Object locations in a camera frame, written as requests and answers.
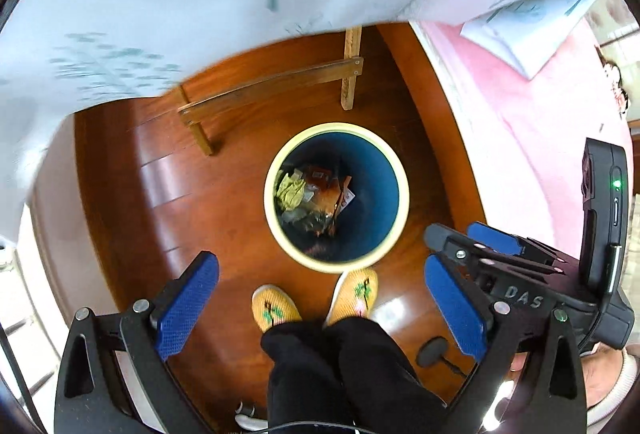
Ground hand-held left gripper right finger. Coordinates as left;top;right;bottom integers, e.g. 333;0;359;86
424;255;588;434

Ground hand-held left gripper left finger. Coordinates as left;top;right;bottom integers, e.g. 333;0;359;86
52;250;221;434

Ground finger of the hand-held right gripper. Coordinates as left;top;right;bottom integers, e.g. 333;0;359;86
466;220;567;268
424;222;557;275

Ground blue trash bin cream rim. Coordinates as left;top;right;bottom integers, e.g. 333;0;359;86
263;123;411;275

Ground orange box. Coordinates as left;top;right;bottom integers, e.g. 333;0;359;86
305;166;356;215

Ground person's right forearm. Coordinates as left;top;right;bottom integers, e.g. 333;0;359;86
582;346;640;427

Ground yellow embroidered slipper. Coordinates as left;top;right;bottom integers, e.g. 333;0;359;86
325;269;379;327
251;284;302;332

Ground white plastic item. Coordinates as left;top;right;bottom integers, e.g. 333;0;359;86
235;401;268;432

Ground pink bedsheet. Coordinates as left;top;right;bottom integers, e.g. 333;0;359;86
410;4;640;265

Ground black pants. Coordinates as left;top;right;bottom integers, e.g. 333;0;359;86
261;316;448;434

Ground small colourful toy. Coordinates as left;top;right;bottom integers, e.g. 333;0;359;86
597;46;632;119

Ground wooden table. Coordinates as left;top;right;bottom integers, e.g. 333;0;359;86
177;26;364;157

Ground black cable plug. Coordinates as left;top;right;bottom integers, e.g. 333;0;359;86
417;336;463;377

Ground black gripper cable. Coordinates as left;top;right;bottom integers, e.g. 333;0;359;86
580;243;624;355

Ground dark wooden bed side rail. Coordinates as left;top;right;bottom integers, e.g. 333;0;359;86
375;22;488;235

